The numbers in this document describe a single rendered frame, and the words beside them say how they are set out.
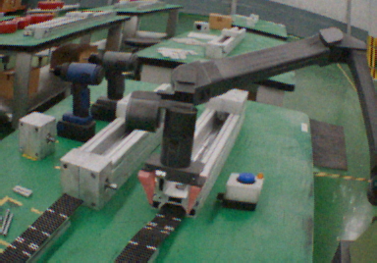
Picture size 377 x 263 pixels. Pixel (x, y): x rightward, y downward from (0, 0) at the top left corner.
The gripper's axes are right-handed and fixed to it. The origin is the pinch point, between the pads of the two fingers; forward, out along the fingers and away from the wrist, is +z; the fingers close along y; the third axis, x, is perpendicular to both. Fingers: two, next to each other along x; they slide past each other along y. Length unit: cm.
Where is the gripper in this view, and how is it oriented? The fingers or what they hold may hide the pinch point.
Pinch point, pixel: (170, 204)
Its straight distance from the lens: 105.3
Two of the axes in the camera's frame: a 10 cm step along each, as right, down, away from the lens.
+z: -1.3, 9.5, 2.8
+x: -2.2, 2.4, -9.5
